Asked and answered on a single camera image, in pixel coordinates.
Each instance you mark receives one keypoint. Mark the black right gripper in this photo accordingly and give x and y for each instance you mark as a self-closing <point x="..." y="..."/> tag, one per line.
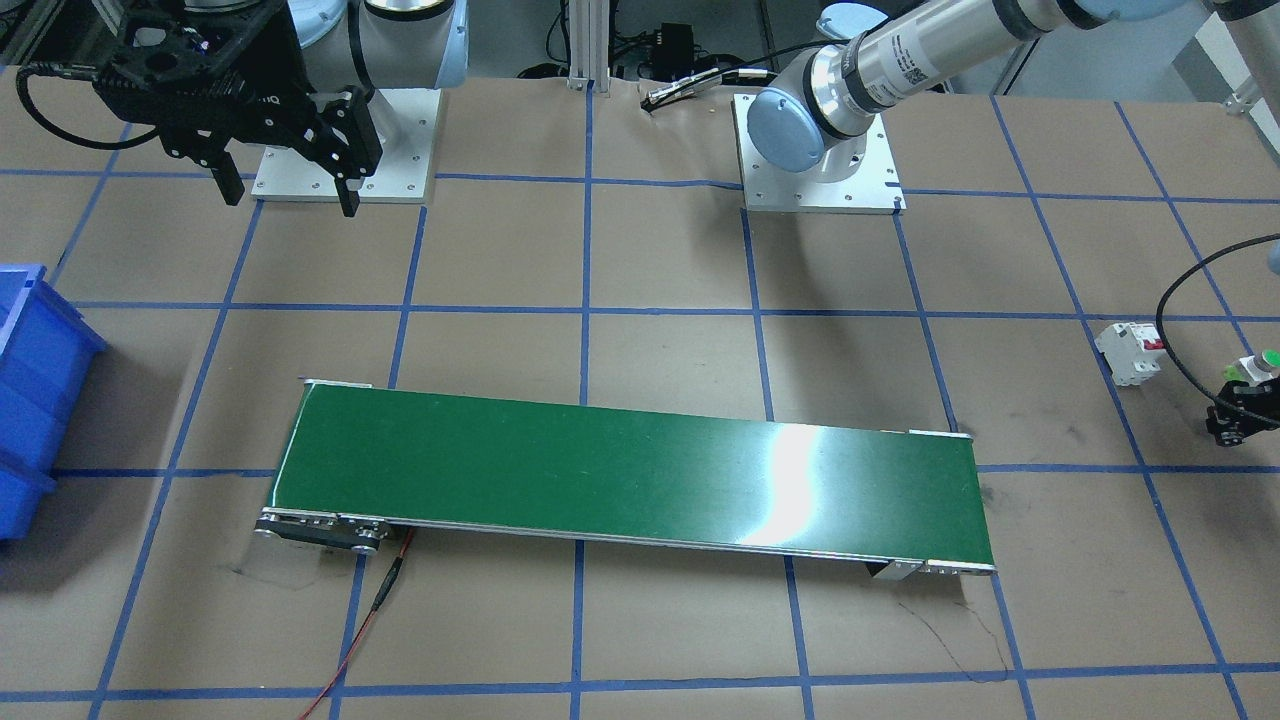
<point x="268" y="103"/>

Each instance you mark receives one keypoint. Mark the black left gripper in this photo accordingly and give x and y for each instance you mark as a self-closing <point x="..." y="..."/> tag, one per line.
<point x="1236" y="419"/>

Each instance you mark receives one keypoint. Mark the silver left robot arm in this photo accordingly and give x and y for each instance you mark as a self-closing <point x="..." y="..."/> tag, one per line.
<point x="832" y="93"/>

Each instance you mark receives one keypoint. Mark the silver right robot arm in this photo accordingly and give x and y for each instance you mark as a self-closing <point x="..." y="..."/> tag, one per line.
<point x="375" y="44"/>

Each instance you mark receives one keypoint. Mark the green push button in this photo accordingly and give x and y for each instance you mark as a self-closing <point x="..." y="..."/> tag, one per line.
<point x="1254" y="369"/>

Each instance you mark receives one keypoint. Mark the white circuit breaker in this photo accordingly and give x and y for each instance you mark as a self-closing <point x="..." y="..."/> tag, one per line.
<point x="1132" y="352"/>

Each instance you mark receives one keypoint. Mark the green conveyor belt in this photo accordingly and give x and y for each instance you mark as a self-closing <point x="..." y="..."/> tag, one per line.
<point x="360" y="459"/>

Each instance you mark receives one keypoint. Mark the blue plastic bin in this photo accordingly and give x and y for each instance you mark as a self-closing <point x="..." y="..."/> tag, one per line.
<point x="46" y="351"/>

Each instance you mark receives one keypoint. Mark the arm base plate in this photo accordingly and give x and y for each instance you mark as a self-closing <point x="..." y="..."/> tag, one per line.
<point x="857" y="176"/>
<point x="385" y="158"/>

